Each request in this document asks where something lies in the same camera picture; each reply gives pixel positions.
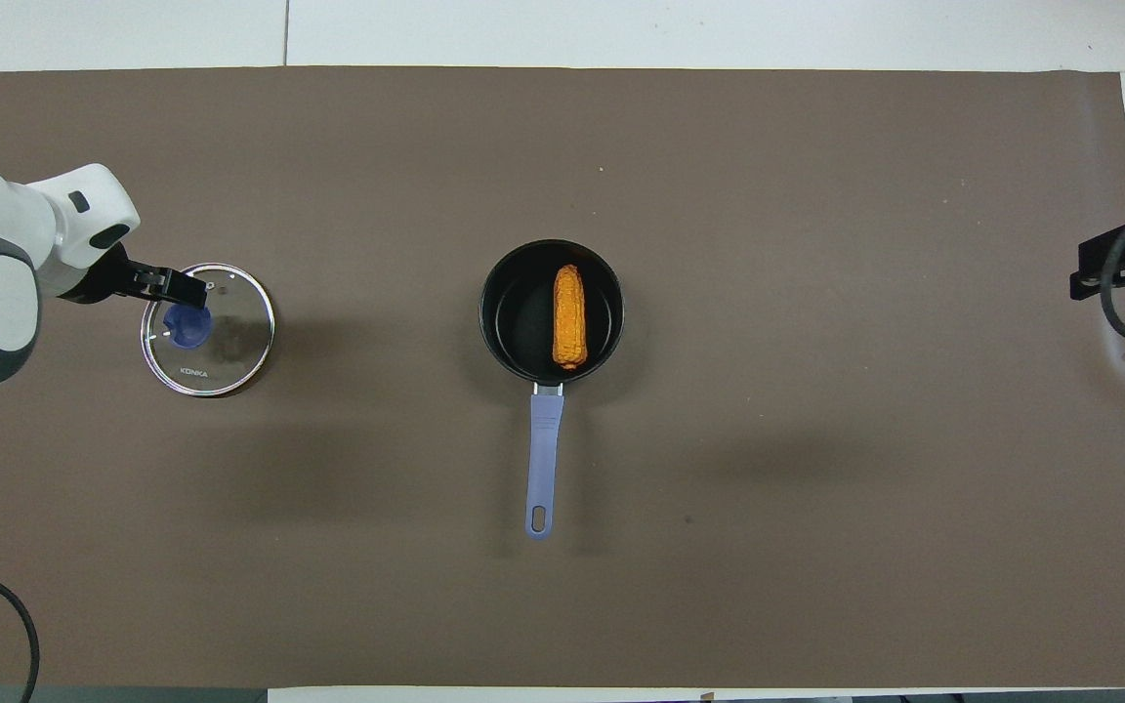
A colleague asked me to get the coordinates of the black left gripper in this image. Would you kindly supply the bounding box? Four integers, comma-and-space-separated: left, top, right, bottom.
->
63, 243, 209, 306

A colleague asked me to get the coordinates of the glass lid purple knob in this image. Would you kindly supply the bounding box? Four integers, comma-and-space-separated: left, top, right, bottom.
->
140, 262, 277, 399

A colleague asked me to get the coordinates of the orange corn cob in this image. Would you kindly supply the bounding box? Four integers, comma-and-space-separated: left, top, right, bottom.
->
551, 264, 589, 371

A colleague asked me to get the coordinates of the brown table mat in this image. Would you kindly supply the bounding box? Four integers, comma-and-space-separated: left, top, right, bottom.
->
0, 66, 1125, 690

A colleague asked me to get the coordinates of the black pot purple handle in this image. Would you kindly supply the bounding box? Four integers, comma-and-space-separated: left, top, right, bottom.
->
479, 239, 626, 541

